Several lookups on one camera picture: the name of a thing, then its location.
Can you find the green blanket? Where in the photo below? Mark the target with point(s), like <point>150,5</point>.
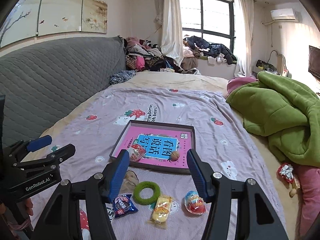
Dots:
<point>284,111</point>

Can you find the yellow snack packet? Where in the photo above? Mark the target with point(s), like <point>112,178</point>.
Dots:
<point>161,211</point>

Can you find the pink blanket lower right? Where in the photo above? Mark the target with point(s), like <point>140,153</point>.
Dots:
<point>309,181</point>

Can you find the red silver wrapper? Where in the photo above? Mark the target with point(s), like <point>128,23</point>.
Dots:
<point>285,171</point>

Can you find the grey quilted headboard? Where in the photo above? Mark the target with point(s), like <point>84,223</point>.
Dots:
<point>44,82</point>

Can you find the left white curtain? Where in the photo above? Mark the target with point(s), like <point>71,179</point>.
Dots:
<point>171,43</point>

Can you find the shallow brown box tray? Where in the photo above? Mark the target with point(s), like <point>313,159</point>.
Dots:
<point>155,129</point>

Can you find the window with dark frame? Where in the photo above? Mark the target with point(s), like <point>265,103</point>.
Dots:
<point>211,20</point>

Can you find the clothes pile by headboard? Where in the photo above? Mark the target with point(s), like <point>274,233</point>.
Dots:
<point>142,55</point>

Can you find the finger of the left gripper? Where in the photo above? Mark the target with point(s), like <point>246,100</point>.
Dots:
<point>55,158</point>
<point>39,143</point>

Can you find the purple strawberry bedsheet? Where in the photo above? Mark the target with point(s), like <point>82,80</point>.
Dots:
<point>220,139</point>

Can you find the black yellow tool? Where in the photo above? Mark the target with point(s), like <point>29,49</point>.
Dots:
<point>266,66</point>

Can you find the white red snack packet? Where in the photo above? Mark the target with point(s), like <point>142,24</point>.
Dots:
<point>136,152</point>

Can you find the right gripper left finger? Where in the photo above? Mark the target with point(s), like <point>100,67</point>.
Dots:
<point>60,218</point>

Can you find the white curtain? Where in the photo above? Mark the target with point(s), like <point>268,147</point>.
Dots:
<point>244,21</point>
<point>171,43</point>

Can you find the clothes pile on windowsill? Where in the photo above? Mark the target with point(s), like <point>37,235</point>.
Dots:
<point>201,47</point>

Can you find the right white curtain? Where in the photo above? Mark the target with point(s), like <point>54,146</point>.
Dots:
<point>244,21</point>

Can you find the wall television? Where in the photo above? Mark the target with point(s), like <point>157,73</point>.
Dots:
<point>314,62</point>

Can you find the white air conditioner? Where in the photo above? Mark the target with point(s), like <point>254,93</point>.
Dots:
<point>283,14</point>

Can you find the floral wall painting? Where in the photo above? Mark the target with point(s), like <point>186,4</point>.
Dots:
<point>31,18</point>

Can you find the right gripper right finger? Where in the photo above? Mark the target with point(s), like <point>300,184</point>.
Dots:
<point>256,218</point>

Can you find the blue patterned cloth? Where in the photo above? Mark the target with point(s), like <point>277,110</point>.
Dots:
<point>122,76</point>

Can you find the blue cookie packet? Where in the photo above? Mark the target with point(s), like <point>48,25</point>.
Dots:
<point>123,205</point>

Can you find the pink workbook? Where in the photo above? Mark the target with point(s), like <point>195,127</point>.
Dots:
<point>160,144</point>

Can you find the pink pillow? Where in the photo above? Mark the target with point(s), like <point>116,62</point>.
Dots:
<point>236,82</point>

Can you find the person's left hand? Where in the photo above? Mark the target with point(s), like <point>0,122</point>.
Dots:
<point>17,216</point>

